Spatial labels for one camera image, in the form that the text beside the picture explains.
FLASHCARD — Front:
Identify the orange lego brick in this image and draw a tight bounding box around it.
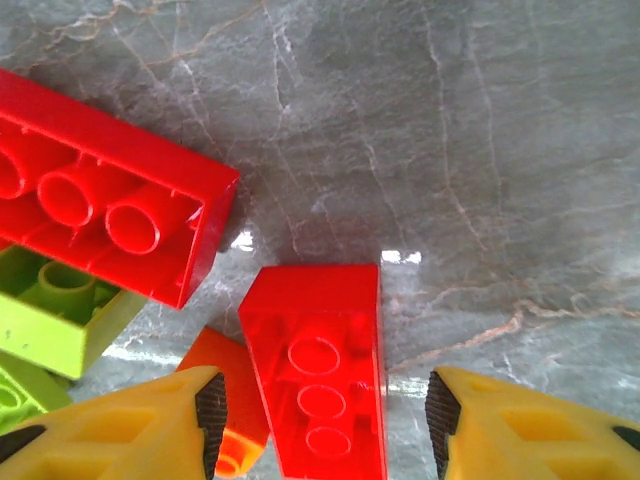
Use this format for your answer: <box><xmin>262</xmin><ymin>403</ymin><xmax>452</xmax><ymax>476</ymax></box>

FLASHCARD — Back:
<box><xmin>175</xmin><ymin>325</ymin><xmax>271</xmax><ymax>478</ymax></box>

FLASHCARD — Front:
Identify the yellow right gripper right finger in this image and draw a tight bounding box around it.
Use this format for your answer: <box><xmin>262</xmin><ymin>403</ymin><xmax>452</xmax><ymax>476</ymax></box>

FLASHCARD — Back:
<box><xmin>424</xmin><ymin>365</ymin><xmax>640</xmax><ymax>480</ymax></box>

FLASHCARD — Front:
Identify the red lego brick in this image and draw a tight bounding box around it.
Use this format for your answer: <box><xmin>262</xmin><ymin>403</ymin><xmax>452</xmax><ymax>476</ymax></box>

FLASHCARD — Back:
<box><xmin>0</xmin><ymin>68</ymin><xmax>242</xmax><ymax>310</ymax></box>
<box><xmin>237</xmin><ymin>263</ymin><xmax>390</xmax><ymax>480</ymax></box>

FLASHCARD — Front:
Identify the lime green lego brick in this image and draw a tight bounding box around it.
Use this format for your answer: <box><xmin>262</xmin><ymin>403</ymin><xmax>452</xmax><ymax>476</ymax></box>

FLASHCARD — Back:
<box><xmin>0</xmin><ymin>244</ymin><xmax>146</xmax><ymax>380</ymax></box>
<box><xmin>0</xmin><ymin>349</ymin><xmax>74</xmax><ymax>436</ymax></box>

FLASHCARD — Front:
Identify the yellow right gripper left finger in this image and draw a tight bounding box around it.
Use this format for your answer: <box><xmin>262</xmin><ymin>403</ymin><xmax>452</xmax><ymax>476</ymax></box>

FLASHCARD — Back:
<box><xmin>0</xmin><ymin>365</ymin><xmax>229</xmax><ymax>480</ymax></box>

